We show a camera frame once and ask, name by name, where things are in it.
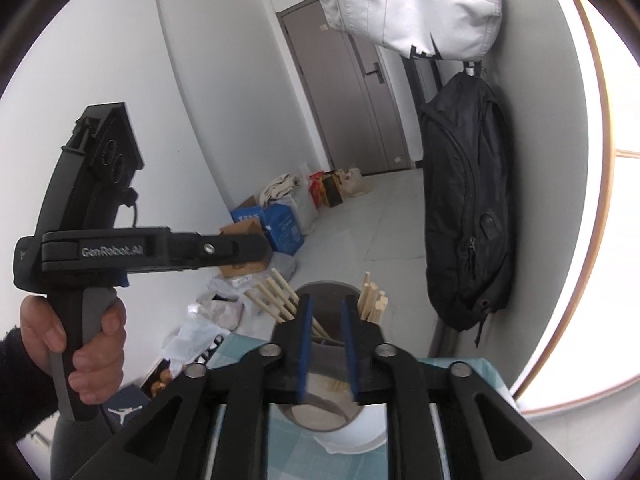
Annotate person's left forearm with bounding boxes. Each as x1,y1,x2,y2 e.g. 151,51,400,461
0,327,60,453

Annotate beige tote bag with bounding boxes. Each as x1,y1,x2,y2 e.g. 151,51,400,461
340,167,373,198

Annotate translucent white plastic bag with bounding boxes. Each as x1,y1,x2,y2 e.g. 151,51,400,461
295,180,321,233

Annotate brown cardboard box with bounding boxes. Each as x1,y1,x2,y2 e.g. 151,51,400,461
220,220,273,281

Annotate navy shoe box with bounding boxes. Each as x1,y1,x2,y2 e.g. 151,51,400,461
102,390,151,431

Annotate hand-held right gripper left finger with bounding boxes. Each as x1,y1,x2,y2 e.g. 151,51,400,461
70,294,314,480

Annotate white labelled plastic parcel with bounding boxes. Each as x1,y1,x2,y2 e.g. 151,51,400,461
200,280,246,331

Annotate crumpled white plastic bag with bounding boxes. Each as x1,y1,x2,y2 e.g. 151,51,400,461
165,317,231,376

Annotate large grey plastic parcel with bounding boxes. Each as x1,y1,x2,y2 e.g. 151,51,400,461
272,254,297,282

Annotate white utensil holder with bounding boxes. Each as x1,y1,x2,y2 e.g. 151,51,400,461
272,281,396,456

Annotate person's grey pants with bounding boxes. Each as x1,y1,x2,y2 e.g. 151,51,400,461
47,407,118,480

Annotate black backpack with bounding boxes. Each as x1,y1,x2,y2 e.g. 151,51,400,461
419,71,516,333

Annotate white fabric bag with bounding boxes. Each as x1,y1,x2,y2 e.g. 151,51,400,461
314,0,503,58

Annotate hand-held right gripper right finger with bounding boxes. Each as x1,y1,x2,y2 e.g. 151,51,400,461
341,295,571,480

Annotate cream cloth bag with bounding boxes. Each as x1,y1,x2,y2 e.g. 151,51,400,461
265,175,301,206

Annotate pile of wooden chopsticks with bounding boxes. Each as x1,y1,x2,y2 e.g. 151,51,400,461
244,269,390,396

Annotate yellow and black bag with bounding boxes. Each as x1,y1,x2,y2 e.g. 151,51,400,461
322,172,346,208

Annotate grey door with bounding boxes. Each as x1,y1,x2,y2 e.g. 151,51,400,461
280,0,413,176

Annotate black cable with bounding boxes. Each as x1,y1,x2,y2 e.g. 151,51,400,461
125,187,142,229

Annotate person's left hand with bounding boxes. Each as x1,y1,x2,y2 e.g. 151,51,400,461
19,294,129,407

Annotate blue cardboard box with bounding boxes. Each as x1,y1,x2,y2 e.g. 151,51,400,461
232,195,306,253

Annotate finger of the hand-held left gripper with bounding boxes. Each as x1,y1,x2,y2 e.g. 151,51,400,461
170,230,274,274

